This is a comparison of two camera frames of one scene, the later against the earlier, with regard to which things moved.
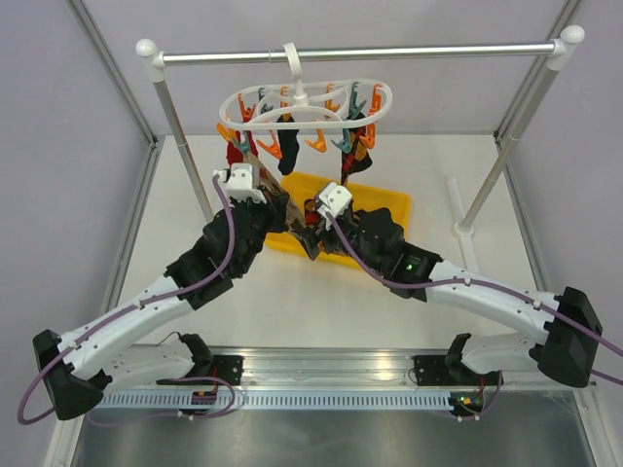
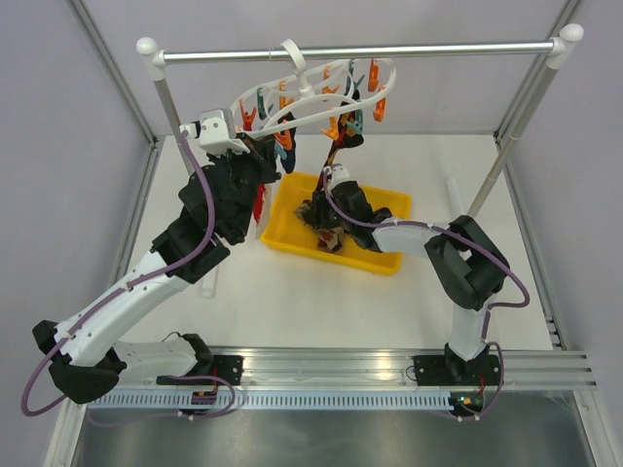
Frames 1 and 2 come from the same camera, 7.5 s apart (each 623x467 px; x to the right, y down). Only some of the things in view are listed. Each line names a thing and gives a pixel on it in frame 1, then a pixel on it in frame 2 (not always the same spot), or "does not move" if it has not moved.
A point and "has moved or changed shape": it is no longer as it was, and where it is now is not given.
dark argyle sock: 358,159 to 317,212
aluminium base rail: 331,368 does not move
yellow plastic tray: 307,187 does not move
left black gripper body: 271,218 to 252,168
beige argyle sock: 253,158 has moved or changed shape
